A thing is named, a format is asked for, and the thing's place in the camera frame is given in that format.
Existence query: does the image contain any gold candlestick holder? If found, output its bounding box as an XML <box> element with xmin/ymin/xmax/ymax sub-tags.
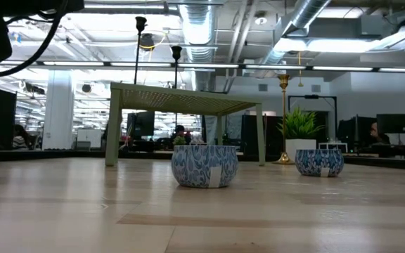
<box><xmin>272</xmin><ymin>73</ymin><xmax>296</xmax><ymax>166</ymax></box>

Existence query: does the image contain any black monitor on arm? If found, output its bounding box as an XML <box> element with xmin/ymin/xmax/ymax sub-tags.
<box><xmin>376</xmin><ymin>113</ymin><xmax>405</xmax><ymax>135</ymax></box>

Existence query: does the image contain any white building column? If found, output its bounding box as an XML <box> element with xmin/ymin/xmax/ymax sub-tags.
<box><xmin>42</xmin><ymin>70</ymin><xmax>75</xmax><ymax>151</ymax></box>

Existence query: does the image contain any black ceiling device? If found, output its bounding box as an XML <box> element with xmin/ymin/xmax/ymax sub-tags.
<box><xmin>139</xmin><ymin>33</ymin><xmax>156</xmax><ymax>51</ymax></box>

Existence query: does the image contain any person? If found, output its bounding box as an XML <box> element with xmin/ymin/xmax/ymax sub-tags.
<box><xmin>172</xmin><ymin>124</ymin><xmax>189</xmax><ymax>145</ymax></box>
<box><xmin>12</xmin><ymin>123</ymin><xmax>31</xmax><ymax>150</ymax></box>
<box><xmin>369</xmin><ymin>122</ymin><xmax>392</xmax><ymax>145</ymax></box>

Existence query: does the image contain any white cabinet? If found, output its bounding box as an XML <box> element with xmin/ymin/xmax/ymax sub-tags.
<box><xmin>77</xmin><ymin>128</ymin><xmax>103</xmax><ymax>150</ymax></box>

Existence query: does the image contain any black monitor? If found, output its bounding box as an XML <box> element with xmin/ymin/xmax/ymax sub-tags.
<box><xmin>127</xmin><ymin>111</ymin><xmax>156</xmax><ymax>138</ymax></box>

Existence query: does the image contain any green perforated metal riser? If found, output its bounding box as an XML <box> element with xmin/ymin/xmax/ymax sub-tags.
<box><xmin>105</xmin><ymin>82</ymin><xmax>266</xmax><ymax>168</ymax></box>

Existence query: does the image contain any black cabinet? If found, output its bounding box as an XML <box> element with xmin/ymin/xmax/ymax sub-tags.
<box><xmin>240</xmin><ymin>114</ymin><xmax>284</xmax><ymax>157</ymax></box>

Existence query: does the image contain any hanging brass pendant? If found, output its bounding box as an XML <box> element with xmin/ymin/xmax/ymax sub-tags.
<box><xmin>296</xmin><ymin>51</ymin><xmax>304</xmax><ymax>88</ymax></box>

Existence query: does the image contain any green plant in white pot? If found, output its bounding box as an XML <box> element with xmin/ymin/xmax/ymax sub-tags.
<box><xmin>276</xmin><ymin>107</ymin><xmax>326</xmax><ymax>162</ymax></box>

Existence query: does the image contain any pair of black monitors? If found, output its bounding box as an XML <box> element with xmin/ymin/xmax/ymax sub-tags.
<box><xmin>337</xmin><ymin>115</ymin><xmax>378</xmax><ymax>145</ymax></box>

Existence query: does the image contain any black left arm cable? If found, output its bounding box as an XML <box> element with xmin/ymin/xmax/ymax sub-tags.
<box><xmin>0</xmin><ymin>0</ymin><xmax>68</xmax><ymax>79</ymax></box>

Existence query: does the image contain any ribbed silver air duct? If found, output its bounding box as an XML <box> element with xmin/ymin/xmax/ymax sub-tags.
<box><xmin>178</xmin><ymin>0</ymin><xmax>218</xmax><ymax>64</ymax></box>

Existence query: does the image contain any smooth silver air duct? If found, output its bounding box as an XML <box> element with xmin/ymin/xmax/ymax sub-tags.
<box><xmin>258</xmin><ymin>0</ymin><xmax>332</xmax><ymax>67</ymax></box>

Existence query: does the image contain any thin black frame stand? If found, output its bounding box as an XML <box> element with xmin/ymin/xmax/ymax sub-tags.
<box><xmin>288</xmin><ymin>93</ymin><xmax>338</xmax><ymax>141</ymax></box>

